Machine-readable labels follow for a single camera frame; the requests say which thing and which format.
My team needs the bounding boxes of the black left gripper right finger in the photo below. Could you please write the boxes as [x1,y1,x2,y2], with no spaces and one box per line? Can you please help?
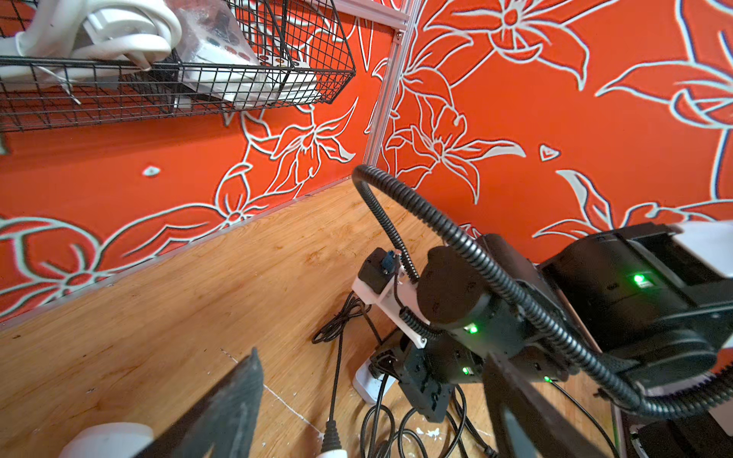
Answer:
[483,354,604,457]

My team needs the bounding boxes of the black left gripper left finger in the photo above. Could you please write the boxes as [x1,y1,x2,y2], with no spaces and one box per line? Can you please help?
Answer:
[137,348,263,457]

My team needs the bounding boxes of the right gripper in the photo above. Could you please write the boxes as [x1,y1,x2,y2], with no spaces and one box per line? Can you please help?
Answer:
[370,329,484,423]

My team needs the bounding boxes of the white power strip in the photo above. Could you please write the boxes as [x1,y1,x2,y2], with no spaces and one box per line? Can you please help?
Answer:
[352,360,397,406]

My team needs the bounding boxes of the black dryer power cables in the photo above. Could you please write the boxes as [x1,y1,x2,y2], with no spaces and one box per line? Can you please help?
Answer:
[310,290,622,458]

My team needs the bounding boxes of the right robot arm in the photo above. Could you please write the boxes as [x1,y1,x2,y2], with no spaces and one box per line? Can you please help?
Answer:
[352,165,732,457]

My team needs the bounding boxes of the white hair dryer middle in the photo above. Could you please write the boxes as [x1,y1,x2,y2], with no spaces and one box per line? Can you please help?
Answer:
[317,420,349,458]

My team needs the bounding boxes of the white hair dryer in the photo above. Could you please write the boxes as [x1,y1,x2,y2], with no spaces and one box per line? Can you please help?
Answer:
[317,420,349,458]
[59,422,155,458]

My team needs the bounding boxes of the white hair dryer back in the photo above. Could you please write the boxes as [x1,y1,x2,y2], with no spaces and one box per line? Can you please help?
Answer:
[59,422,155,458]

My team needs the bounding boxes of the white socket cube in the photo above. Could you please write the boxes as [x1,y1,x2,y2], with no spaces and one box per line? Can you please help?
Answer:
[249,57,321,104]

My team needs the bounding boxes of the white adapter box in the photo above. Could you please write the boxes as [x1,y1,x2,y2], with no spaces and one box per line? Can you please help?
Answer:
[166,1,273,109]

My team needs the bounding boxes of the black wire wall basket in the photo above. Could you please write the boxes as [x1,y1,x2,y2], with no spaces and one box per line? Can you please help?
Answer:
[1,1,356,133]

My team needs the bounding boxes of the white coiled cable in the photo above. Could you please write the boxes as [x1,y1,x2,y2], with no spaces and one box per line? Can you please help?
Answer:
[0,0,184,93]

